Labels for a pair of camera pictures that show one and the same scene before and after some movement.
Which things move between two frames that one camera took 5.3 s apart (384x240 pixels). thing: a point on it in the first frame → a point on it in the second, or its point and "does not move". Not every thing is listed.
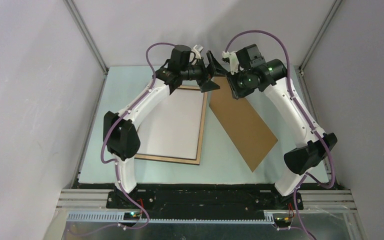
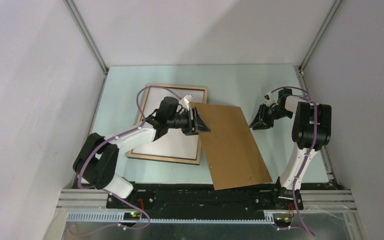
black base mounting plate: (200, 197) does not move
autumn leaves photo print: (171, 128) does not move
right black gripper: (237, 93) → (264, 123)
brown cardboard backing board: (250, 135) → (231, 155)
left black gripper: (213, 68) → (199, 124)
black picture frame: (172, 129) does not move
